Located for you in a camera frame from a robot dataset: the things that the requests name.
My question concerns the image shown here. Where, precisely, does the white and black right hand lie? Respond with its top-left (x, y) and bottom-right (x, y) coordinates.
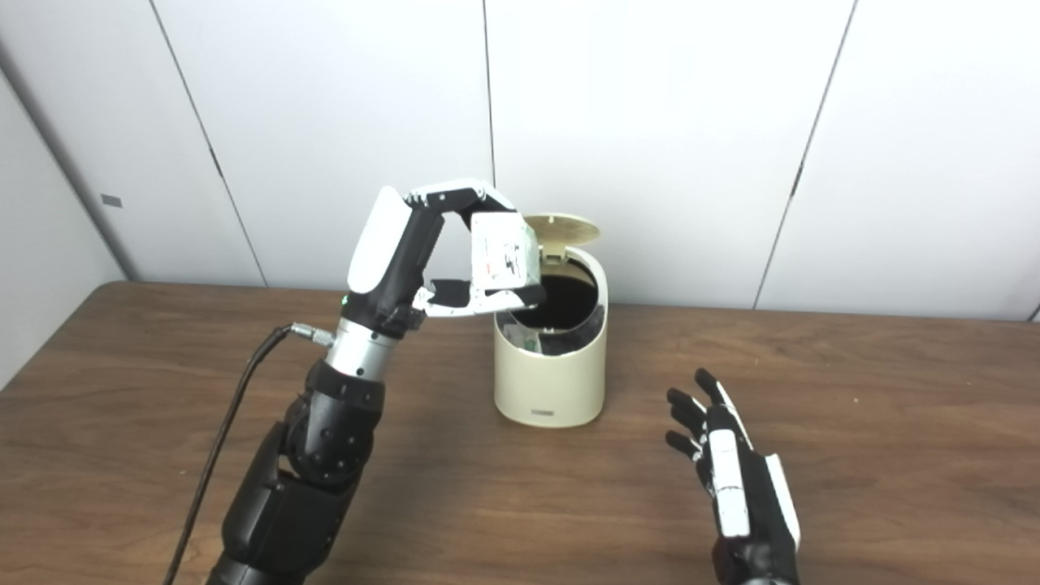
top-left (665, 368), bottom-right (802, 585)

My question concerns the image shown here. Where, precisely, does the white and black left hand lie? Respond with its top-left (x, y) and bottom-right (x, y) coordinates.
top-left (341, 179), bottom-right (547, 338)

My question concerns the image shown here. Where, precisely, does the white and green milk carton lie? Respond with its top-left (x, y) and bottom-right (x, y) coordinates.
top-left (470, 211), bottom-right (540, 293)

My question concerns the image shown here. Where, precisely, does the cream-colored round bin lid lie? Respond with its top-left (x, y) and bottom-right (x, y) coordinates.
top-left (524, 213), bottom-right (602, 262)

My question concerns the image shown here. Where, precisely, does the black bin liner bag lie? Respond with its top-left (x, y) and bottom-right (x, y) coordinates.
top-left (497, 275), bottom-right (608, 358)

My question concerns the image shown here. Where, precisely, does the cream-colored bin body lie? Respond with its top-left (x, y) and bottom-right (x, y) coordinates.
top-left (493, 244), bottom-right (609, 429)

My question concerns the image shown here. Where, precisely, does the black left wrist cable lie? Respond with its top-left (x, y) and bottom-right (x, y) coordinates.
top-left (162, 323), bottom-right (336, 585)

